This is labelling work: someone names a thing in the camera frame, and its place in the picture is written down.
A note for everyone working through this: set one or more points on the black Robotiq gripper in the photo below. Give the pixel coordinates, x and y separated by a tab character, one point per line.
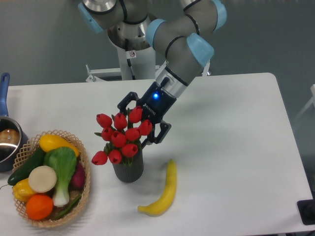
154	103

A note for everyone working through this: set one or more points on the red tulip bouquet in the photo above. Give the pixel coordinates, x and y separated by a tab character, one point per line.
122	135

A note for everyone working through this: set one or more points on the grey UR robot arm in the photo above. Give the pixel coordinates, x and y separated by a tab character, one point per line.
201	49

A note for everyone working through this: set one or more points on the dark grey ribbed vase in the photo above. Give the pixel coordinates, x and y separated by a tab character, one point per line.
130	171

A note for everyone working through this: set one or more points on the green bok choy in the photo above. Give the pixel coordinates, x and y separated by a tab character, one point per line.
63	161

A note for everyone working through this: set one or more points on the yellow banana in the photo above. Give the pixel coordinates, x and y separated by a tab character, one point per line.
165	201

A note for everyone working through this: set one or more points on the purple red onion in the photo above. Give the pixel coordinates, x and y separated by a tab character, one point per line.
78	179

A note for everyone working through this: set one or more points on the yellow squash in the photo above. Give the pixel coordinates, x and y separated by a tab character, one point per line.
49	142

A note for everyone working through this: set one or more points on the woven wicker basket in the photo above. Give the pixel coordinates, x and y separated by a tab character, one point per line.
26	151

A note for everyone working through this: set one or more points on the green bean pod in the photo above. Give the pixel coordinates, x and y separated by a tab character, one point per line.
68	209

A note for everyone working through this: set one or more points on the green cucumber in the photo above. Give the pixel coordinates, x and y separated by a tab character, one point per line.
23	172

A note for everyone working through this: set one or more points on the cream round bun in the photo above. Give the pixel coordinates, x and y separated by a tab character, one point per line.
42	179

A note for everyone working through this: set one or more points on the orange fruit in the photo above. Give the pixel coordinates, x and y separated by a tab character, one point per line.
39	207

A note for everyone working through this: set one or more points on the yellow bell pepper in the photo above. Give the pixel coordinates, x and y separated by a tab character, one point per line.
22	190

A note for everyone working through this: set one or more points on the black device at edge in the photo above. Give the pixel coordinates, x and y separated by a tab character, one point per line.
307	211

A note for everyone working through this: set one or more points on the blue handled saucepan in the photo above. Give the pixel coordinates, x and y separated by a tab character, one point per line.
12	137

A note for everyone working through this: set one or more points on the white frame at right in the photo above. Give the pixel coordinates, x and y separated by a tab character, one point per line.
310	103

